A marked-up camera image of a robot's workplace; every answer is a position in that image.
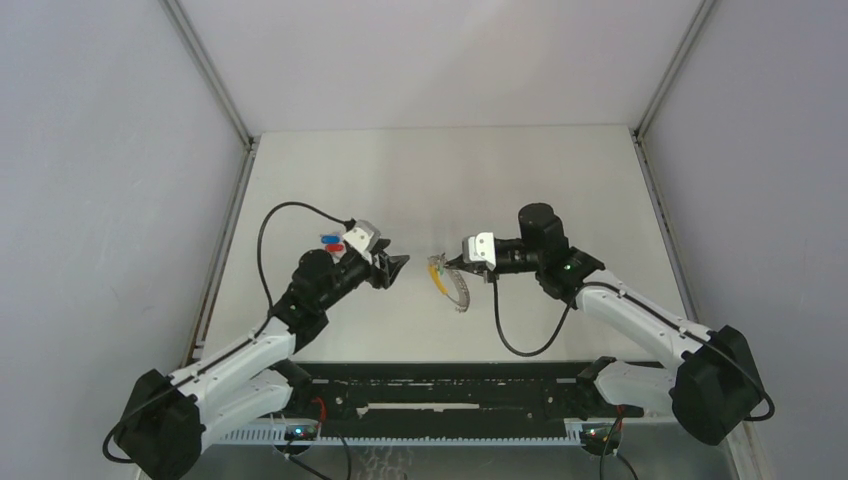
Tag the right aluminium frame post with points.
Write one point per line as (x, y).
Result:
(655, 149)

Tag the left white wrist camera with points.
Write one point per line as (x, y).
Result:
(362, 237)

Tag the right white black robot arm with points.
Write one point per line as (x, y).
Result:
(706, 379)

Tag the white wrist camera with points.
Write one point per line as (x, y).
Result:
(479, 252)
(362, 237)

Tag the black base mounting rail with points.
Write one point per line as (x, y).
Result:
(446, 398)

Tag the aluminium frame post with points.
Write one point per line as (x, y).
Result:
(198, 53)
(655, 149)

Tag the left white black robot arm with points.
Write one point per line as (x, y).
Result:
(170, 420)

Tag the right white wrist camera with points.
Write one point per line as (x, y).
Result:
(479, 252)

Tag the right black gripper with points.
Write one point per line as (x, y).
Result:
(472, 267)

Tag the white slotted cable duct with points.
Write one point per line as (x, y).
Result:
(257, 434)

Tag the left aluminium frame post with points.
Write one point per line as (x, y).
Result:
(198, 53)

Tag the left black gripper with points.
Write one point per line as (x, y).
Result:
(376, 276)

